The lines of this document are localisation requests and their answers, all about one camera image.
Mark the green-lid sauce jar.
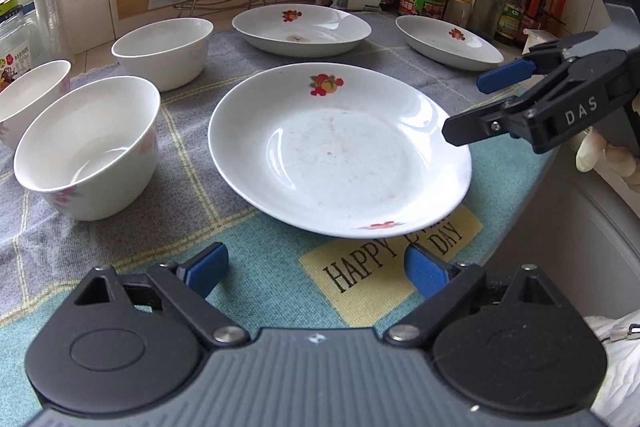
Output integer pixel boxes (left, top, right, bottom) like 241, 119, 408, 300
398, 0, 448, 18

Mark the clear glass jar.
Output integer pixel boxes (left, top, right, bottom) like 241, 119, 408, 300
0, 0, 43, 68

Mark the person's right hand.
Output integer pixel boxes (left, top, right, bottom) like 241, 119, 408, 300
575, 127, 640, 194

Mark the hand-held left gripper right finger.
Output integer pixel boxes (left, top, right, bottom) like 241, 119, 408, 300
382, 243, 558, 350

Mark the plain white bowl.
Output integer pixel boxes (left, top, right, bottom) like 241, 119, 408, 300
111, 18, 214, 92

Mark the white plastic container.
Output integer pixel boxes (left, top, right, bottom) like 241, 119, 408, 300
521, 28, 563, 54

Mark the large white fruit-print plate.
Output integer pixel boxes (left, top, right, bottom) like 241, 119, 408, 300
208, 63, 473, 239

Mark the yellow-lid jar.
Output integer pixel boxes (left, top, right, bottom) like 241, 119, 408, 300
444, 0, 476, 28

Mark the clear bottle with red cap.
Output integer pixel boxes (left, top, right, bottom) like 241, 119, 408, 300
470, 0, 506, 38

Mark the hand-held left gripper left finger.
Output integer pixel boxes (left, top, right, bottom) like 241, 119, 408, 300
75, 242, 251, 349

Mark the white bowl with pink flowers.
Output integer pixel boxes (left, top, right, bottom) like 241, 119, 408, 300
13, 76, 161, 222
0, 60, 72, 152

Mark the grey teal checked cloth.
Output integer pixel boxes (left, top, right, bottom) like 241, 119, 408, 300
0, 9, 556, 408

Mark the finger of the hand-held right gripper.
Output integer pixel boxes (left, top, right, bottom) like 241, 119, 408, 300
476, 31, 601, 94
442, 52, 628, 146

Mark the white quilted jacket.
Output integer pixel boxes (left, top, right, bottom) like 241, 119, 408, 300
585, 312, 640, 427

